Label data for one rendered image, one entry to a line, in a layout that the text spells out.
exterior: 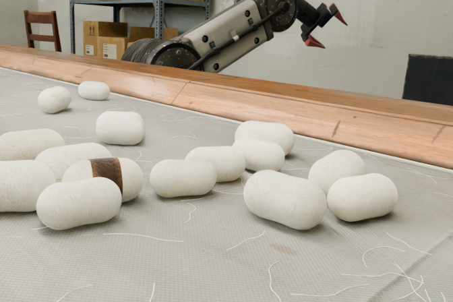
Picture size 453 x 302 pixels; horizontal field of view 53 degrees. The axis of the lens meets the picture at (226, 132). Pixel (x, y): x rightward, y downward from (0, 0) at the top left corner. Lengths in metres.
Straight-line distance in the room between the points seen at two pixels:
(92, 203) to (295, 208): 0.08
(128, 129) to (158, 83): 0.20
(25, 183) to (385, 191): 0.14
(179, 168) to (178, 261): 0.06
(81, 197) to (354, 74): 2.35
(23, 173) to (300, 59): 2.51
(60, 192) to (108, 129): 0.13
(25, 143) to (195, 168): 0.09
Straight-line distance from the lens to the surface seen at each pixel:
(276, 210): 0.18
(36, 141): 0.25
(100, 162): 0.20
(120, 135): 0.30
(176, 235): 0.18
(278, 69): 2.76
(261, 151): 0.24
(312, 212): 0.18
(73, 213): 0.18
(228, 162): 0.23
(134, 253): 0.17
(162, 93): 0.48
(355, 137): 0.33
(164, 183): 0.20
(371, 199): 0.20
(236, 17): 0.93
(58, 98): 0.41
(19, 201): 0.20
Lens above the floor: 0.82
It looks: 13 degrees down
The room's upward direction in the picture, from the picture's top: 3 degrees clockwise
